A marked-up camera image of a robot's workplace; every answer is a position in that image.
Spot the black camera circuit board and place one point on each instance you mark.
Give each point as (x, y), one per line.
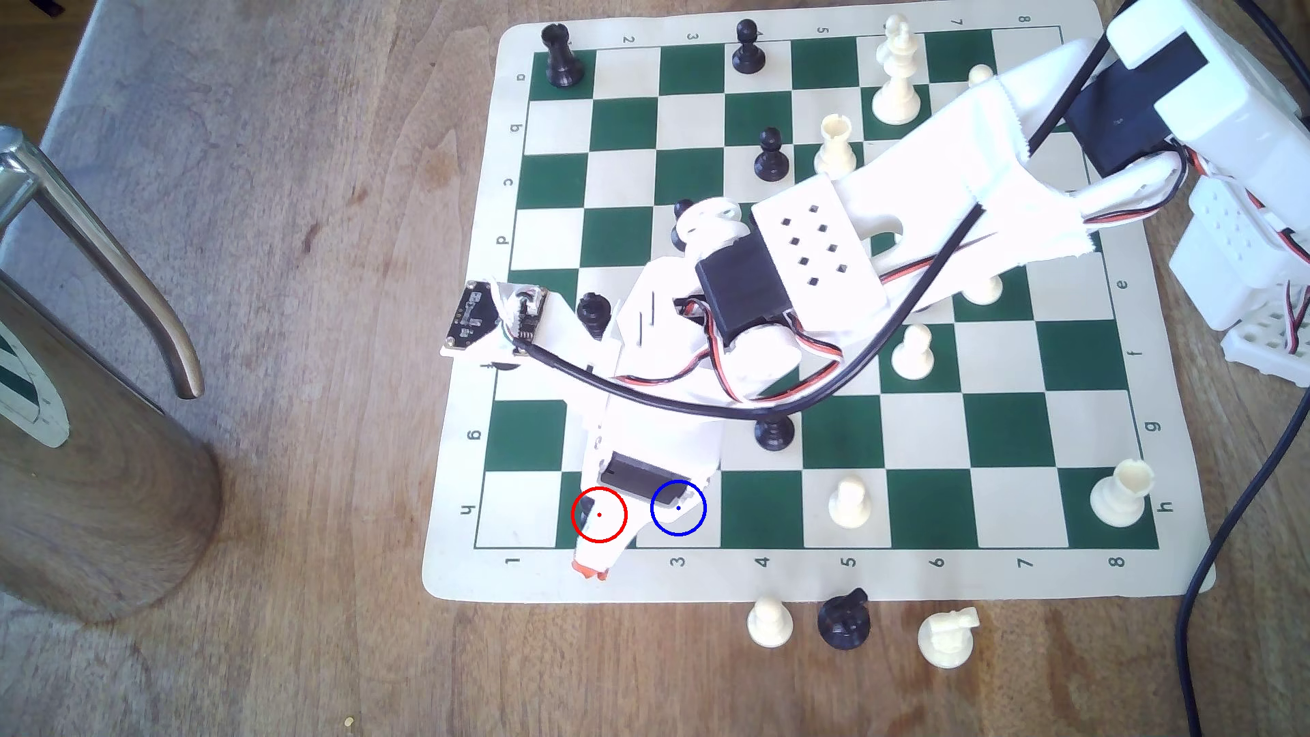
(481, 312)

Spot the white pawn chess piece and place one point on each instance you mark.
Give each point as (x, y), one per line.
(912, 353)
(980, 75)
(770, 624)
(849, 504)
(982, 293)

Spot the white king chess piece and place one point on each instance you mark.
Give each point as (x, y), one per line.
(898, 92)

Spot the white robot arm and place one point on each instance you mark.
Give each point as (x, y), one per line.
(921, 194)

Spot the white rook chess piece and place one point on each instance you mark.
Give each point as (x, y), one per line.
(836, 148)
(1121, 496)

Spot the black rook top left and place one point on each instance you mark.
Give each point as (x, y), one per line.
(561, 61)

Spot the white knight chess piece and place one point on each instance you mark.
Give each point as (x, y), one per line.
(947, 640)

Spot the white fabric tape wrap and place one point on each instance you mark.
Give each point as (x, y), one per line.
(1023, 205)

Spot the white gripper body, black motor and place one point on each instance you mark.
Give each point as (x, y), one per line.
(636, 472)

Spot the green and white chess mat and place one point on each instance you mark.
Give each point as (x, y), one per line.
(1008, 430)

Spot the black knight chess piece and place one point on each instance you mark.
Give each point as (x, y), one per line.
(844, 622)

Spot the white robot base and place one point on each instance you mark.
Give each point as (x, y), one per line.
(1233, 256)

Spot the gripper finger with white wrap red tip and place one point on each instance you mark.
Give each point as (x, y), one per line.
(585, 566)
(640, 522)

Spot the black pawn chess piece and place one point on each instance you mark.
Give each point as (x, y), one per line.
(594, 310)
(775, 435)
(771, 161)
(748, 53)

